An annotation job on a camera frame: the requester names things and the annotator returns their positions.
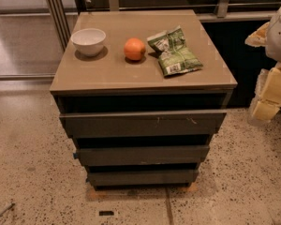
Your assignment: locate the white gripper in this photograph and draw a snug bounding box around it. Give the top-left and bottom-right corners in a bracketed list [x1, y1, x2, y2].
[244, 22, 281, 127]

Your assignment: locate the grey drawer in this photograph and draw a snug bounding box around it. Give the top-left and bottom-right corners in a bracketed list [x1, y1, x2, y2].
[74, 145, 210, 166]
[60, 110, 226, 138]
[87, 170, 199, 187]

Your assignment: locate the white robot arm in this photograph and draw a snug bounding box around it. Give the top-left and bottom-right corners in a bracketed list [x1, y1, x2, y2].
[244, 7, 281, 126]

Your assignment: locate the grey drawer cabinet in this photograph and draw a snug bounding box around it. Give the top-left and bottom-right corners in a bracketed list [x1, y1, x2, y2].
[49, 9, 238, 191]

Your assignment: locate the green snack bag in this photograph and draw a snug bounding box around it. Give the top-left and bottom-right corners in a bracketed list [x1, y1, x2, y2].
[147, 25, 203, 77]

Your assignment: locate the orange fruit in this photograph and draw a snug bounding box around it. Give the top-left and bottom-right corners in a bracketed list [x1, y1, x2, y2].
[124, 37, 146, 61]

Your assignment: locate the white ceramic bowl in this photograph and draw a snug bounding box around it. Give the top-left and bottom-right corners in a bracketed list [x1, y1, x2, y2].
[70, 28, 106, 56]

